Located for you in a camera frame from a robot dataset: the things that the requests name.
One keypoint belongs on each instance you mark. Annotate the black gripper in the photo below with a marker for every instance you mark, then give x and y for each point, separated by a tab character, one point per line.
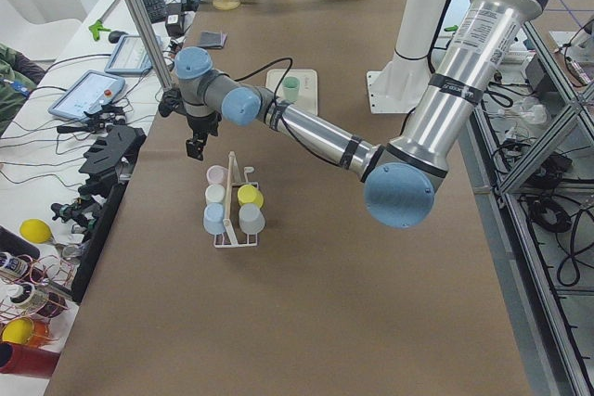
202	125

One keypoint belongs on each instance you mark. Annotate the green plastic cup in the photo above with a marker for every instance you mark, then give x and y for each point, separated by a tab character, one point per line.
291	88

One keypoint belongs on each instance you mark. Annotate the cream rabbit tray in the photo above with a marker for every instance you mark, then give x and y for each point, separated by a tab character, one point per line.
307	98

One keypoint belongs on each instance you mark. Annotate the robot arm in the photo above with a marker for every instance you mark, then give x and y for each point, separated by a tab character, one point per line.
337	39

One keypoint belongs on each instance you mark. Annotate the pink plastic cup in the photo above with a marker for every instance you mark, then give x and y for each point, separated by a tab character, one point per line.
217	175

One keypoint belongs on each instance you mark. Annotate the cream plastic cup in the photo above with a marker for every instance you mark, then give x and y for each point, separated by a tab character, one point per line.
215	193

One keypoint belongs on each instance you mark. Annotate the yellow plastic cup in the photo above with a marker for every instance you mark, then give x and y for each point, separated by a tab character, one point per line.
250	194

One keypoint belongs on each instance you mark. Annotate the light blue plastic cup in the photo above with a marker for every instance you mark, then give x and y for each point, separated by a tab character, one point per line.
213	219

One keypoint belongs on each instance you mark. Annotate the pale grey-blue plastic cup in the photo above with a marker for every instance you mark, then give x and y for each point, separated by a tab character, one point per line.
251	219

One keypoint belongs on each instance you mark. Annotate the folded grey cloth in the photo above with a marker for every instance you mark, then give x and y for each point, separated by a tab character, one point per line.
212	40

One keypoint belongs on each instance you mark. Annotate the teach pendant tablet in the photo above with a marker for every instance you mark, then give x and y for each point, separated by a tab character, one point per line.
87	96
129	57

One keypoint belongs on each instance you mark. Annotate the black keyboard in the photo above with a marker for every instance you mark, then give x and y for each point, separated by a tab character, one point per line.
156	10

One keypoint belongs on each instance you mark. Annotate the yellow lemon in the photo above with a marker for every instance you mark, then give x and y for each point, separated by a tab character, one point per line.
35	231

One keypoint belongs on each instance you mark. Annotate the white wire cup rack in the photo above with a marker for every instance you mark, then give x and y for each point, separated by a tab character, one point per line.
236	177

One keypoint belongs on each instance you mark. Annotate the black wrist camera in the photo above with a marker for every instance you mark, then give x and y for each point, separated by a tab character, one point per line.
171	101

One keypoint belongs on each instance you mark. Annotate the aluminium frame post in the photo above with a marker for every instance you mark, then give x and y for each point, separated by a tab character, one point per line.
143	25

